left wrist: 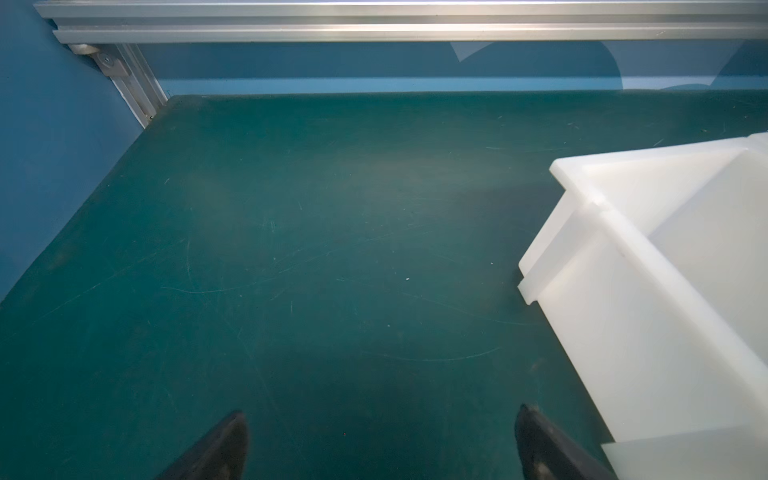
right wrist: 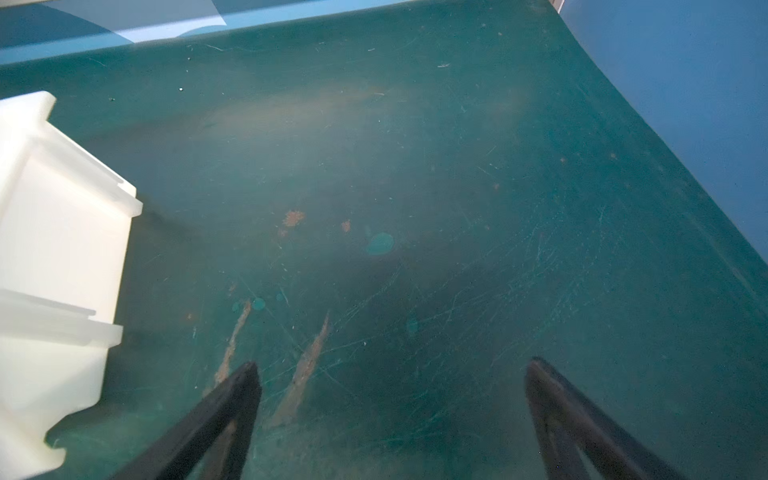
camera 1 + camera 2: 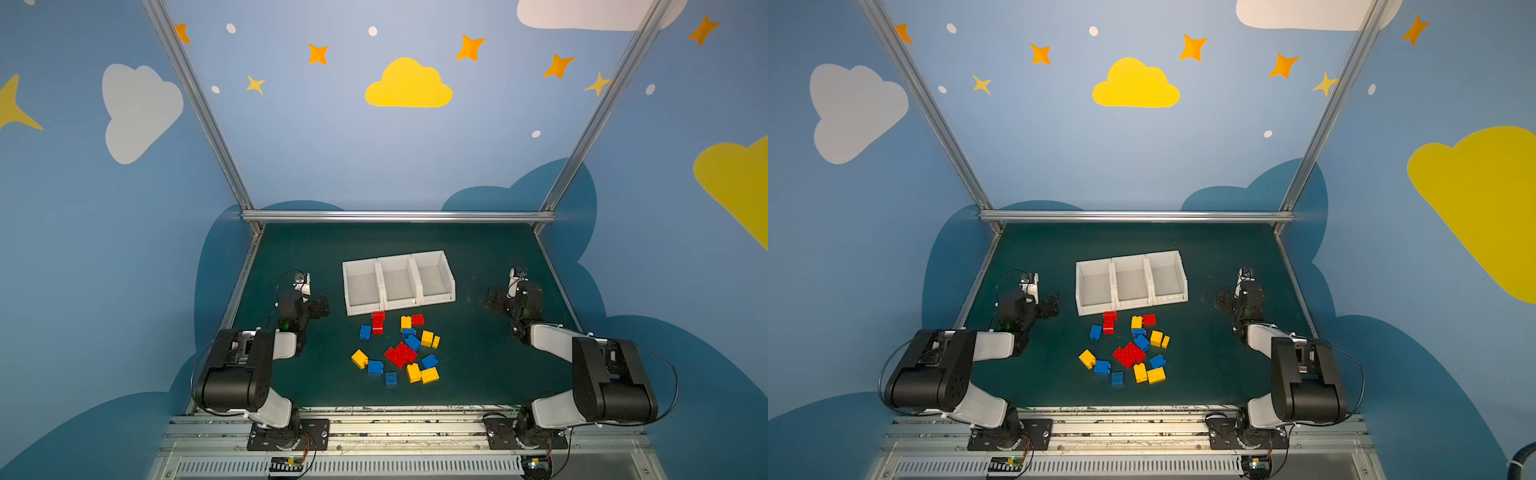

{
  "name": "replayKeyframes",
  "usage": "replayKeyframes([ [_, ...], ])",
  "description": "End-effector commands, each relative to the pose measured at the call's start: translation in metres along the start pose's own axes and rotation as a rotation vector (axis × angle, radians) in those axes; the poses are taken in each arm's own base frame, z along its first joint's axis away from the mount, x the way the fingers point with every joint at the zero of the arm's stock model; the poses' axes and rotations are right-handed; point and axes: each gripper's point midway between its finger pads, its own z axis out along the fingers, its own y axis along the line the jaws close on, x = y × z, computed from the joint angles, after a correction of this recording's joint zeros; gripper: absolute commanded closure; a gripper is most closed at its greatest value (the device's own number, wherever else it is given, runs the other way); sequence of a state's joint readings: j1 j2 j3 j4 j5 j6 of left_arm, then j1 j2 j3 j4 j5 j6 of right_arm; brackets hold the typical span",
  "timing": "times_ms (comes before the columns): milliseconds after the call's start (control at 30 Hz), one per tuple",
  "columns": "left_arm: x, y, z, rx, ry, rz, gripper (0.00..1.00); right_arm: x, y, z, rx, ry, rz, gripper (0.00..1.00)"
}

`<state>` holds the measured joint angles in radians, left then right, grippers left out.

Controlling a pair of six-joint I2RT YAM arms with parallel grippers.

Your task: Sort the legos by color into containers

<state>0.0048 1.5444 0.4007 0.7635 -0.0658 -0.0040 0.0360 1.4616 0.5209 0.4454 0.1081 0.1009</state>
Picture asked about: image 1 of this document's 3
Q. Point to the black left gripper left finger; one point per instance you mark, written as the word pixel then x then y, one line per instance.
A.
pixel 219 454

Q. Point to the aluminium left frame post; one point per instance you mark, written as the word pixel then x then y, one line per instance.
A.
pixel 131 74

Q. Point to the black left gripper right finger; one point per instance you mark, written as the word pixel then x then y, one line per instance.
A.
pixel 546 452

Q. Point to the green table mat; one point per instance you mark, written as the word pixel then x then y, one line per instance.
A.
pixel 343 269

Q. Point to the aluminium back frame rail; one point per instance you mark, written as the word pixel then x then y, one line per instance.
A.
pixel 170 22

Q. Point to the white left plastic bin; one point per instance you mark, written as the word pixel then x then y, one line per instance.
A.
pixel 652 272

